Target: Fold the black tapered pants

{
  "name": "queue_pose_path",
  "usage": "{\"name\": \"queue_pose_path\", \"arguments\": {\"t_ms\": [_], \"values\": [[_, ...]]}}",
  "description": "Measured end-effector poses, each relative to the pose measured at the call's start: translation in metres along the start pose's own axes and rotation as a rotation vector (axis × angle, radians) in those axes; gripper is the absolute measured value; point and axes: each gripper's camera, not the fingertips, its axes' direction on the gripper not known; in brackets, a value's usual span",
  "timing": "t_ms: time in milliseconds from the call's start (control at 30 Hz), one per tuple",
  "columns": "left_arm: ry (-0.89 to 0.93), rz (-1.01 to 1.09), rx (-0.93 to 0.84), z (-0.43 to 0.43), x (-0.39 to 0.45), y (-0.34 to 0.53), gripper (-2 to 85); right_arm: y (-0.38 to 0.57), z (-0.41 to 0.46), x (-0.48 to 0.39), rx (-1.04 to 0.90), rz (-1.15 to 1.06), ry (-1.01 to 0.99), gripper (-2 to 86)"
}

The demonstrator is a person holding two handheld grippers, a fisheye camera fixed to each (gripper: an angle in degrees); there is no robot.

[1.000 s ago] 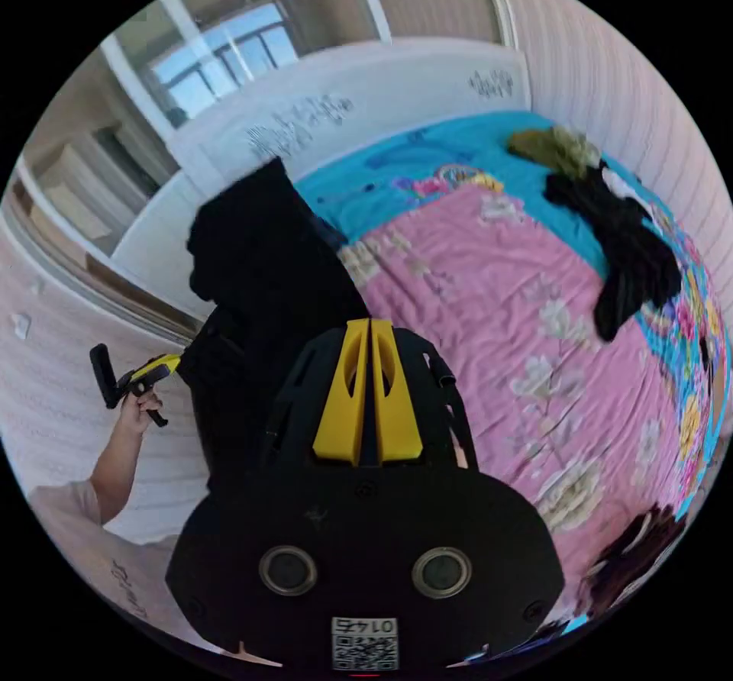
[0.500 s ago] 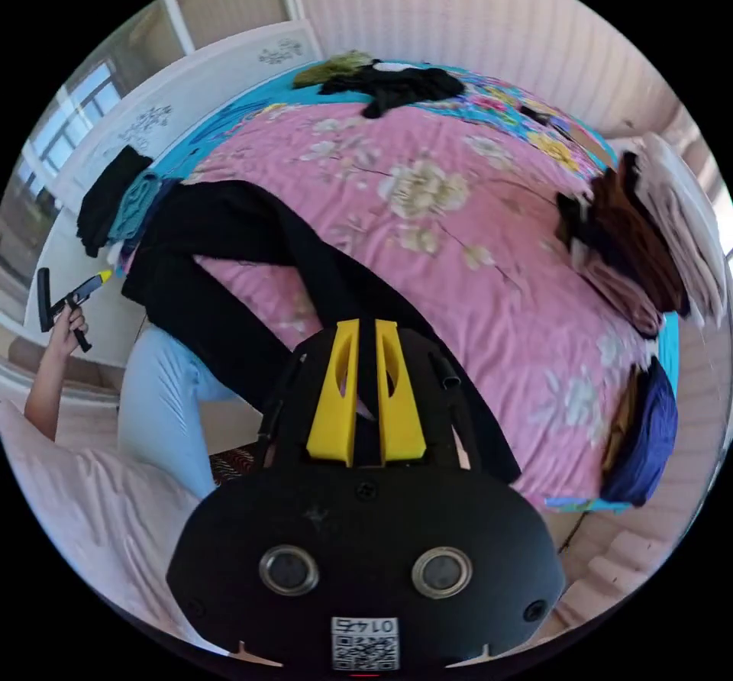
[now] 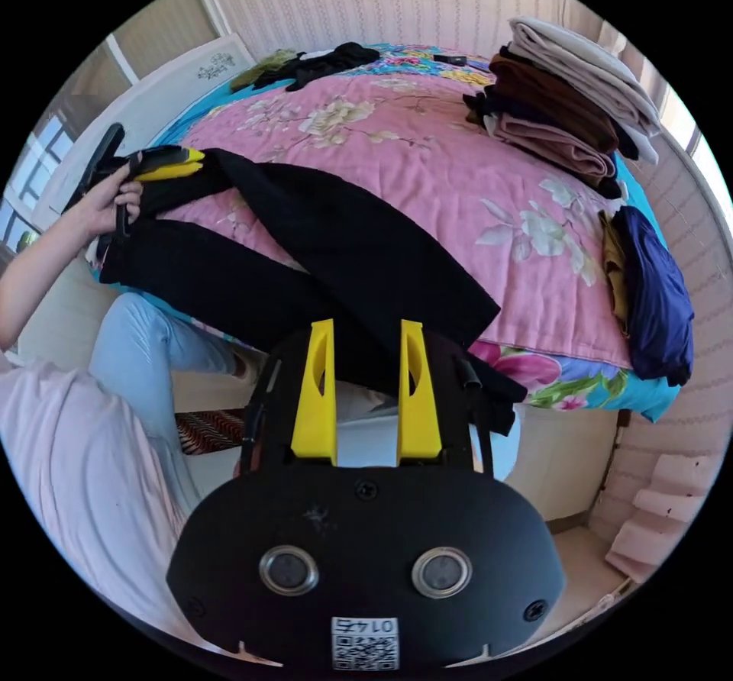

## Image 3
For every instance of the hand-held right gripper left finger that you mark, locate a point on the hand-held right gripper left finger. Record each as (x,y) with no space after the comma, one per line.
(314,406)

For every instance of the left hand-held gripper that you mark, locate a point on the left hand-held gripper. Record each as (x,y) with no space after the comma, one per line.
(153,157)

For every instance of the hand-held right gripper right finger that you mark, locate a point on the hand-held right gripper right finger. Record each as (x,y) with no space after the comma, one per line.
(419,412)

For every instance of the black tapered pants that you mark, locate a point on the black tapered pants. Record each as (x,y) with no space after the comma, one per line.
(343,234)

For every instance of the person's left forearm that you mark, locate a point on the person's left forearm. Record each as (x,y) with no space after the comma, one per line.
(34,277)

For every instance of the person's left hand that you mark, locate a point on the person's left hand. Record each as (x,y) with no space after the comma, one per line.
(106,206)

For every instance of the white bed headboard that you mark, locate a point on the white bed headboard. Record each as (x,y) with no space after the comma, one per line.
(172,85)

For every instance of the red patterned floor mat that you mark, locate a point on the red patterned floor mat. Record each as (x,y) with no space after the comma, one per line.
(212,429)

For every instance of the window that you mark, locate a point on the window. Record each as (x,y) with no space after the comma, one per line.
(34,177)

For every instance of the black and green clothes pile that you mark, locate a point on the black and green clothes pile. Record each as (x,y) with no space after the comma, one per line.
(320,62)

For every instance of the bed with pink floral quilt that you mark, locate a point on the bed with pink floral quilt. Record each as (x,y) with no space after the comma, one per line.
(429,177)

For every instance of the person's body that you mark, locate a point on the person's body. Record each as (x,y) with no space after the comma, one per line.
(74,463)

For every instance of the navy and olive clothes pile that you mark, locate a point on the navy and olive clothes pile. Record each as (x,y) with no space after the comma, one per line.
(653,303)

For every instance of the stacked folded pile of clothes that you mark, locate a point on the stacked folded pile of clothes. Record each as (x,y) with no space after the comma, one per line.
(564,97)

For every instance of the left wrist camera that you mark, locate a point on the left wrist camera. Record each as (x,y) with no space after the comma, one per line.
(103,155)

